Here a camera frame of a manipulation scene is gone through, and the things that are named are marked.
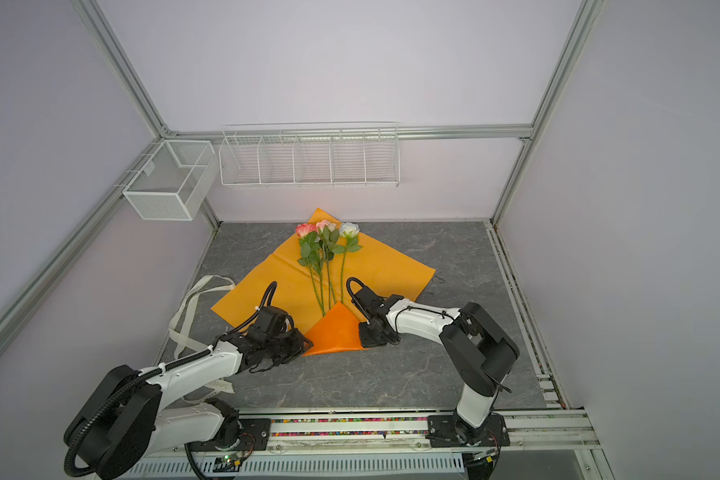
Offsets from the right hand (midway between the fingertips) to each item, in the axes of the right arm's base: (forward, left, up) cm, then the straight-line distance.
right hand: (371, 343), depth 89 cm
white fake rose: (+41, +9, +5) cm, 43 cm away
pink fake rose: (+32, +23, +4) cm, 39 cm away
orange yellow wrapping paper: (+31, -3, -2) cm, 31 cm away
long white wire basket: (+56, +4, +29) cm, 63 cm away
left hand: (-3, +18, +3) cm, 18 cm away
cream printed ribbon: (+7, +62, 0) cm, 63 cm away
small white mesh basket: (+42, +66, +28) cm, 83 cm away
